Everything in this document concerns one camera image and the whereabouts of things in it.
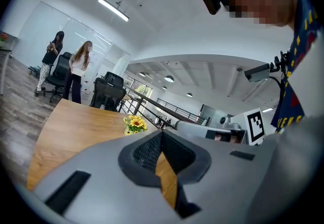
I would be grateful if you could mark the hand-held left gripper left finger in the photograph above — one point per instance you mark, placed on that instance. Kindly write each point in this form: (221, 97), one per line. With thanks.
(101, 180)

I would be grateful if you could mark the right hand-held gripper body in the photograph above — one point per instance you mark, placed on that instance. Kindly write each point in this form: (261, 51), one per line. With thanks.
(255, 126)

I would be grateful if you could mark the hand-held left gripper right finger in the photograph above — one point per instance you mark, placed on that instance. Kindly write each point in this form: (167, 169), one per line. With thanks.
(222, 172)

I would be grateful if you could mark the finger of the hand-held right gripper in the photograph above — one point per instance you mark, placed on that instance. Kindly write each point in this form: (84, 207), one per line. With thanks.
(189, 126)

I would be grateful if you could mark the flat white box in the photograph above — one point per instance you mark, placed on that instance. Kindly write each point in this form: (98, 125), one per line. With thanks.
(78, 71)

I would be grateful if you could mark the person's right hand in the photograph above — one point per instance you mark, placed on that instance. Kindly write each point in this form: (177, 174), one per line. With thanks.
(235, 139)

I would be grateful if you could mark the black mezzanine railing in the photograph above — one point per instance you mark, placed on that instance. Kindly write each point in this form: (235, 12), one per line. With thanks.
(177, 110)

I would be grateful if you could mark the crowd of people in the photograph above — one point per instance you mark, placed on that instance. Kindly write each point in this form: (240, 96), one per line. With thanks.
(162, 122)

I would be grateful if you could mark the person's navy printed shirt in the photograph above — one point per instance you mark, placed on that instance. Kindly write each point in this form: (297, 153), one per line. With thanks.
(291, 106)

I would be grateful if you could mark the black balcony railing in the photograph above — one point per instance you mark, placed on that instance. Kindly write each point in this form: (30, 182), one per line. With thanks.
(152, 105)

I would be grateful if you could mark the sunflower pot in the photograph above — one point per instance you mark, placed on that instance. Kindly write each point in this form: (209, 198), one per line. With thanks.
(136, 124)

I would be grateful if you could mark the square wooden table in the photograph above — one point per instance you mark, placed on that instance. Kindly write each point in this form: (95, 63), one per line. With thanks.
(76, 126)

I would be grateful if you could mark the round wooden table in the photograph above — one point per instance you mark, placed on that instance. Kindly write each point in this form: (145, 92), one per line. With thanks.
(126, 97)

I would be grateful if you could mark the black office chair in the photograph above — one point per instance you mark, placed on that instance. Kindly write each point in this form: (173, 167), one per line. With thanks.
(115, 78)
(59, 73)
(107, 93)

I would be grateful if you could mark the dark equipment cart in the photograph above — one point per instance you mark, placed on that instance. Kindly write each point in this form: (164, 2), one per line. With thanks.
(34, 71)

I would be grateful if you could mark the long ceiling light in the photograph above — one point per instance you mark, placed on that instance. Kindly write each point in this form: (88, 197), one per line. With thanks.
(114, 9)

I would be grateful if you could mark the black desk with white legs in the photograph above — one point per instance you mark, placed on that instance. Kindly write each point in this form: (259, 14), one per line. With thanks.
(3, 66)

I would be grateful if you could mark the grey chest camera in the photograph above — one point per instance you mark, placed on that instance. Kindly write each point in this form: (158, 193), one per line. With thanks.
(258, 73)

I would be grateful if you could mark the black head camera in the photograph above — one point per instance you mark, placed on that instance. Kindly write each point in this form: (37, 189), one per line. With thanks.
(211, 1)

